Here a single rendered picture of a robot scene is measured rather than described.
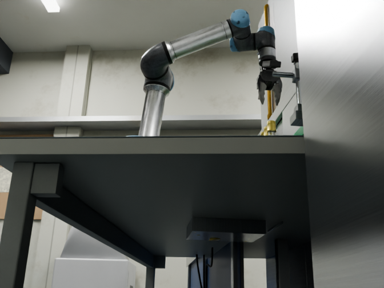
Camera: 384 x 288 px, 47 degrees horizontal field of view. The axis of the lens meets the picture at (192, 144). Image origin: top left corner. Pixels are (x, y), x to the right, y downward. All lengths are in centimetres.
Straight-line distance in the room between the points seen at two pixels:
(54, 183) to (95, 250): 343
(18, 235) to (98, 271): 337
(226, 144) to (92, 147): 24
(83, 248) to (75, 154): 351
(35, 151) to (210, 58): 485
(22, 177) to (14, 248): 13
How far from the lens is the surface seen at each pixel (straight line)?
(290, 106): 197
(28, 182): 90
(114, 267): 420
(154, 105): 186
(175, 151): 80
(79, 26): 555
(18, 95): 599
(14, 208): 89
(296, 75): 102
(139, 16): 524
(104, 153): 82
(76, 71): 570
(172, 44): 184
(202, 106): 531
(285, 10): 234
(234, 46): 196
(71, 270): 429
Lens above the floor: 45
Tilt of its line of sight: 21 degrees up
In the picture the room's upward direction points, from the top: 2 degrees clockwise
